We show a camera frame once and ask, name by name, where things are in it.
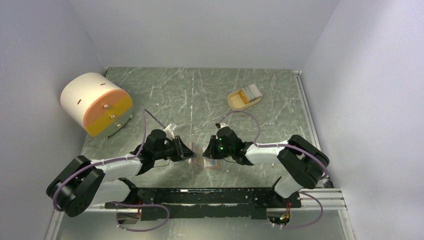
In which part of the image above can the beige oval tray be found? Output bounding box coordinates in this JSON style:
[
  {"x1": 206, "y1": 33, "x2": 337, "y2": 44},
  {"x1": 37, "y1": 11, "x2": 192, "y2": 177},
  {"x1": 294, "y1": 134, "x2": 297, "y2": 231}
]
[{"x1": 227, "y1": 90, "x2": 262, "y2": 111}]

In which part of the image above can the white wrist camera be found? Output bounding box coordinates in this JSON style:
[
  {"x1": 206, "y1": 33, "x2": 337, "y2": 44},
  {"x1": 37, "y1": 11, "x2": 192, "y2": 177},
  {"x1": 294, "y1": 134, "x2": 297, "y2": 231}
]
[
  {"x1": 215, "y1": 122, "x2": 228, "y2": 130},
  {"x1": 164, "y1": 122, "x2": 177, "y2": 139}
]

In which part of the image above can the tan leather card holder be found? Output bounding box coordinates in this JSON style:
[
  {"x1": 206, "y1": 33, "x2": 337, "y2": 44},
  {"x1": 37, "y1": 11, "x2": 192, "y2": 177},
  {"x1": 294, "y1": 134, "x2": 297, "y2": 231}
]
[{"x1": 188, "y1": 142, "x2": 220, "y2": 169}]

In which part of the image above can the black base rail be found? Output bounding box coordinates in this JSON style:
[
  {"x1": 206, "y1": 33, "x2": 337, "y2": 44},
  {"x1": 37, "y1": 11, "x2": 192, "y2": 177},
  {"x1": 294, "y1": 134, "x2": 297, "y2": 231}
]
[{"x1": 104, "y1": 186, "x2": 301, "y2": 221}]

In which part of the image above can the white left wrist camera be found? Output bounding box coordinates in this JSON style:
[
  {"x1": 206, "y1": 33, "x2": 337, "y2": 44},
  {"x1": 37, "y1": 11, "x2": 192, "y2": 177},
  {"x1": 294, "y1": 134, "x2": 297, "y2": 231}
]
[{"x1": 164, "y1": 122, "x2": 177, "y2": 139}]

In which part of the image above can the stack of credit cards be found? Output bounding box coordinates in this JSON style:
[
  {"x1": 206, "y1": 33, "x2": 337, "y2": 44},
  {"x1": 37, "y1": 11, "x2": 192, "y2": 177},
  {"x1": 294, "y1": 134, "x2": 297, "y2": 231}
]
[{"x1": 238, "y1": 84, "x2": 263, "y2": 104}]

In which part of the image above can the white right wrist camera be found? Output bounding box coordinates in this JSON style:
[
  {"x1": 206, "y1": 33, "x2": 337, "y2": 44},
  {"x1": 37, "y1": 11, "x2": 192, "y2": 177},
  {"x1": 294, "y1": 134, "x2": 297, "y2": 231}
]
[{"x1": 215, "y1": 122, "x2": 228, "y2": 130}]

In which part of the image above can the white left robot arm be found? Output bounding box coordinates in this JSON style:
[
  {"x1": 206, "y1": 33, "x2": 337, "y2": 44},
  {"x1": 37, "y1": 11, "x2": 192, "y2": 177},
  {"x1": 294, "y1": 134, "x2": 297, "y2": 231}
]
[{"x1": 46, "y1": 129, "x2": 196, "y2": 217}]

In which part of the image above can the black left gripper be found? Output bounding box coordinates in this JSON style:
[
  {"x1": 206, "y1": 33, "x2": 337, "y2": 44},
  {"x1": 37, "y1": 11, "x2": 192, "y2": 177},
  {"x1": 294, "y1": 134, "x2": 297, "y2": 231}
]
[{"x1": 153, "y1": 135, "x2": 197, "y2": 162}]

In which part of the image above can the white cylindrical drawer unit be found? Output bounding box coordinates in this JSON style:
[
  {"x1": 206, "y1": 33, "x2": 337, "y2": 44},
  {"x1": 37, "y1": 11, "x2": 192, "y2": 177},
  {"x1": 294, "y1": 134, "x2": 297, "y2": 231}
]
[{"x1": 60, "y1": 72, "x2": 133, "y2": 139}]

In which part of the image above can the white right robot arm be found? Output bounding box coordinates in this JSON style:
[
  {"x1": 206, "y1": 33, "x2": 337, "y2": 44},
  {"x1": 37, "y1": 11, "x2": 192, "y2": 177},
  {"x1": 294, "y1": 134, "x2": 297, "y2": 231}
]
[{"x1": 202, "y1": 126, "x2": 330, "y2": 207}]

